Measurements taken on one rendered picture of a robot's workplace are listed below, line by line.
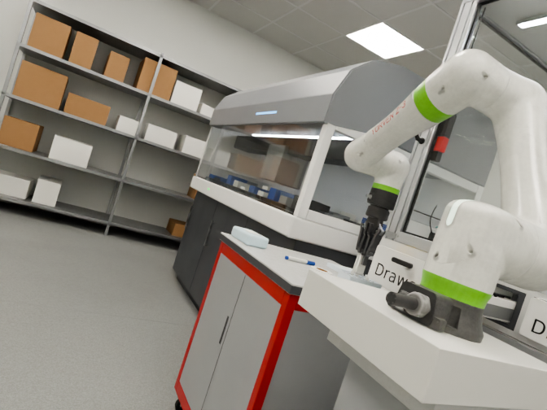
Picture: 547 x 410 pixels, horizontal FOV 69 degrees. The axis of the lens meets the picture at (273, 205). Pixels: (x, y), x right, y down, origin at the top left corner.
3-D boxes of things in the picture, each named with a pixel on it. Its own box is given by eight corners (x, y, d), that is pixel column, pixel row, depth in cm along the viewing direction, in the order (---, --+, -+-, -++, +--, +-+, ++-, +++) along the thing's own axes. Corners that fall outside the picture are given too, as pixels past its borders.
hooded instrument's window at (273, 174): (293, 215, 189) (323, 124, 187) (195, 176, 347) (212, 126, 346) (449, 263, 241) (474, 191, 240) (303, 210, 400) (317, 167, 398)
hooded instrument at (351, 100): (233, 398, 189) (352, 34, 183) (161, 272, 353) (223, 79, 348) (409, 406, 244) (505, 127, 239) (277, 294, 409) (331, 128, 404)
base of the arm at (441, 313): (414, 332, 62) (427, 295, 62) (349, 294, 74) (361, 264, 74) (496, 346, 76) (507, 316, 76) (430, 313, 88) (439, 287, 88)
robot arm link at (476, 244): (513, 319, 75) (549, 223, 74) (448, 298, 70) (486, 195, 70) (461, 296, 87) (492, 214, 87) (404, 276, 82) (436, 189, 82)
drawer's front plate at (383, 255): (440, 315, 100) (455, 273, 99) (366, 276, 126) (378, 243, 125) (445, 316, 101) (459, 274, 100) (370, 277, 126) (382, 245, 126)
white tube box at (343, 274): (347, 287, 131) (350, 276, 131) (335, 279, 139) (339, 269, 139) (378, 295, 134) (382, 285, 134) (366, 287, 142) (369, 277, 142)
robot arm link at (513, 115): (592, 294, 77) (558, 81, 99) (532, 270, 72) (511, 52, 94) (528, 302, 88) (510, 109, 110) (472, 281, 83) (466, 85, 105)
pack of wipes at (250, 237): (266, 250, 155) (270, 238, 155) (246, 245, 150) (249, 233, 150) (249, 239, 168) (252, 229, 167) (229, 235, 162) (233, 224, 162)
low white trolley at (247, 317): (207, 543, 111) (292, 284, 109) (164, 405, 166) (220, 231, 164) (363, 521, 138) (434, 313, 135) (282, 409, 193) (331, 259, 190)
